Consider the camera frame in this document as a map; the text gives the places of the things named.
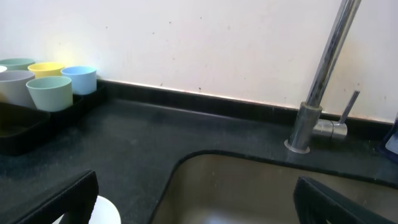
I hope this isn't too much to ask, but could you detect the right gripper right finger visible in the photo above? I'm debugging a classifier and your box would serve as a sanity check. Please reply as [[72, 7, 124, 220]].
[[293, 175, 398, 224]]

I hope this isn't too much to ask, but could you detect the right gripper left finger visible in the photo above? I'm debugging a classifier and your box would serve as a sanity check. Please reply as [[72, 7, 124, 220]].
[[14, 169, 100, 224]]

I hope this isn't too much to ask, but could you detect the white cup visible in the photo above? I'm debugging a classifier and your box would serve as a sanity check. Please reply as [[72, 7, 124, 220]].
[[51, 195, 122, 224]]

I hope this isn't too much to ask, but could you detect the black tray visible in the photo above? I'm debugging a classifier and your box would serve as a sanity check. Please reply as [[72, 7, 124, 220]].
[[49, 81, 108, 131], [0, 101, 53, 156]]

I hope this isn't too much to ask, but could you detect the steel tap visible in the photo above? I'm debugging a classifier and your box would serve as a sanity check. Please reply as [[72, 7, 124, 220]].
[[284, 0, 363, 155]]

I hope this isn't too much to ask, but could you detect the steel sink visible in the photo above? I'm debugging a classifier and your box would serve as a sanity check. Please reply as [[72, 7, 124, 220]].
[[149, 150, 398, 224]]

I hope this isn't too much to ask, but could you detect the blue soap bottle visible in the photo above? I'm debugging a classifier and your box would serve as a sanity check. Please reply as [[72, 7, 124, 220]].
[[375, 112, 398, 164]]

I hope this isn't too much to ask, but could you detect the green cup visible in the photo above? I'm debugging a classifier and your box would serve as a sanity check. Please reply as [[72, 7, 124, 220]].
[[25, 76, 73, 113], [0, 58, 36, 72]]

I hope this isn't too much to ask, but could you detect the blue cup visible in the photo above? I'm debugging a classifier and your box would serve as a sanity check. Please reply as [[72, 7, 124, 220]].
[[60, 65, 98, 96]]

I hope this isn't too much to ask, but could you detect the grey cup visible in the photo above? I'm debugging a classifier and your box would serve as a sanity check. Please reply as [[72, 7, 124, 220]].
[[0, 70, 37, 109]]

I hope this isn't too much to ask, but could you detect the yellow cup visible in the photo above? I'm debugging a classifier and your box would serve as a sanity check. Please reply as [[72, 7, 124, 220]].
[[27, 62, 66, 79]]

